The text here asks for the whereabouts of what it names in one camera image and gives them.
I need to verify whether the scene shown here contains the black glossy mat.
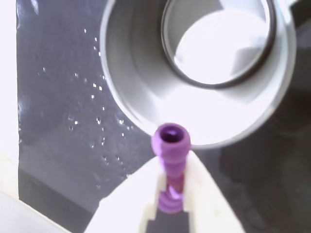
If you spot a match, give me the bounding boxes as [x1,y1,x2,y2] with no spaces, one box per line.
[16,0,311,233]

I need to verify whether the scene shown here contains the purple ribbed pen grip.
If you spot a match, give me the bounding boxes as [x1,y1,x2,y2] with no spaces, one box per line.
[151,123,192,215]

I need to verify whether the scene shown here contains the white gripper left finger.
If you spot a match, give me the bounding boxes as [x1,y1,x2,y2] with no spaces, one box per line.
[84,155,162,233]

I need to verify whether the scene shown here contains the steel cup, grey-green outside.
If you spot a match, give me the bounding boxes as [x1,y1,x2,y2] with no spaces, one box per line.
[99,0,297,150]

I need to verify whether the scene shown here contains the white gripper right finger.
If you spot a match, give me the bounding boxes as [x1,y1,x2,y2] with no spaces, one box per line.
[181,149,245,233]

